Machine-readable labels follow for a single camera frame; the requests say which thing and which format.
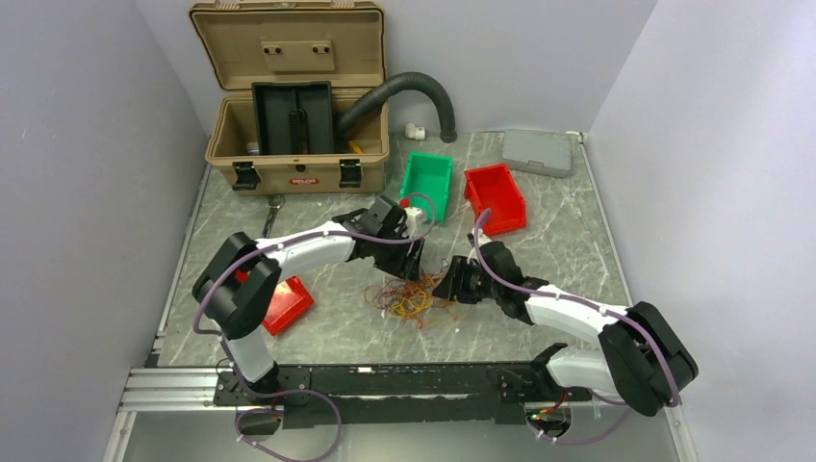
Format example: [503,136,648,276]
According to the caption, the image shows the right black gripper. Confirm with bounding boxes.
[433,255,501,304]

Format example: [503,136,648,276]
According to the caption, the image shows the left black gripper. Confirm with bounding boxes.
[373,228,424,284]

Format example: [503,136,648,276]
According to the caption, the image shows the orange cable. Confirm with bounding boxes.
[363,258,473,329]

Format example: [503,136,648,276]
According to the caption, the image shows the yellow cable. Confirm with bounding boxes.
[382,280,447,323]

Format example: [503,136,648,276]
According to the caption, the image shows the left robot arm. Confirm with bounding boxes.
[191,195,425,404]

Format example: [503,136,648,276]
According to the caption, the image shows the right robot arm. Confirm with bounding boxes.
[433,241,699,417]

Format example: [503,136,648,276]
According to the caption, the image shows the white pipe elbow fitting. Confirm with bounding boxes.
[404,123,426,141]

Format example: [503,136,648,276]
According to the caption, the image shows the green plastic bin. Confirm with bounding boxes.
[399,152,453,222]

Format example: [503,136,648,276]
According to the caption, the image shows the red plastic bin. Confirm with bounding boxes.
[464,164,527,237]

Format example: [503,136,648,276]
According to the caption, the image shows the red flat bin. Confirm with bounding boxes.
[229,269,314,338]

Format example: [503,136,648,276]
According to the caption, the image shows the yellow tool in toolbox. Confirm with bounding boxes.
[348,141,364,154]

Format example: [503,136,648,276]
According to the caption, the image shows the metal wrench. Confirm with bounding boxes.
[262,194,286,239]

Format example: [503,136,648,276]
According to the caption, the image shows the grey plastic case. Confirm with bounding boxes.
[501,129,577,178]

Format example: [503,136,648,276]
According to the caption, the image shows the black toolbox tray insert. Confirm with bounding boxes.
[251,81,335,156]

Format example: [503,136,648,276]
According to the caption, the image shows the tan plastic toolbox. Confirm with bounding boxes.
[189,1,390,196]

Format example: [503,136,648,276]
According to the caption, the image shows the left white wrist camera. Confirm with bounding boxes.
[399,198,427,237]

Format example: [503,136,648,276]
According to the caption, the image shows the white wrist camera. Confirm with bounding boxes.
[468,226,493,252]
[399,198,427,237]

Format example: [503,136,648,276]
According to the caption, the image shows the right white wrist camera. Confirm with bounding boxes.
[468,226,493,252]

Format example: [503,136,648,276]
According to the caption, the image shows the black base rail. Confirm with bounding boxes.
[212,362,591,429]

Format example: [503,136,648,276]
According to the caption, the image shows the black corrugated hose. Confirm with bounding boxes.
[336,71,459,144]

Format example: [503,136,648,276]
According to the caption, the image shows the aluminium frame profile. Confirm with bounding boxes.
[101,366,221,462]

